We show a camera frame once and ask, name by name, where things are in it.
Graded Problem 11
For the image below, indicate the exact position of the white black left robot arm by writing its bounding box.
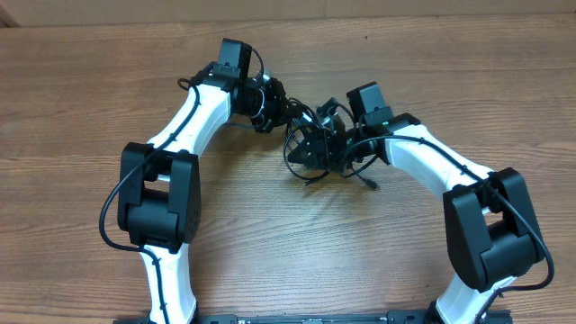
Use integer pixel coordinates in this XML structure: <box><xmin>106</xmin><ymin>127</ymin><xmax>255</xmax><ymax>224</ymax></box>
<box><xmin>99</xmin><ymin>39</ymin><xmax>302</xmax><ymax>323</ymax></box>

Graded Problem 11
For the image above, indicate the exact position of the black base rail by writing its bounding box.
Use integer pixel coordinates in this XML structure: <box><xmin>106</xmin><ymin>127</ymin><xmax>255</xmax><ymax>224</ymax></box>
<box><xmin>112</xmin><ymin>309</ymin><xmax>514</xmax><ymax>324</ymax></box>

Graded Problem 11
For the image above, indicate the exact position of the black USB cable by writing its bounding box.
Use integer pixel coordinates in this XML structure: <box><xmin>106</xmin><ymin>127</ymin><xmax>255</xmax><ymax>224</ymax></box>
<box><xmin>282</xmin><ymin>96</ymin><xmax>382</xmax><ymax>192</ymax></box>

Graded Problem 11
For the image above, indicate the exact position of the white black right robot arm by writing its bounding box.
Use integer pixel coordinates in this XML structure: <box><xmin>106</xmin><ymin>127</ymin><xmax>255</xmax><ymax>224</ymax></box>
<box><xmin>283</xmin><ymin>83</ymin><xmax>551</xmax><ymax>323</ymax></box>

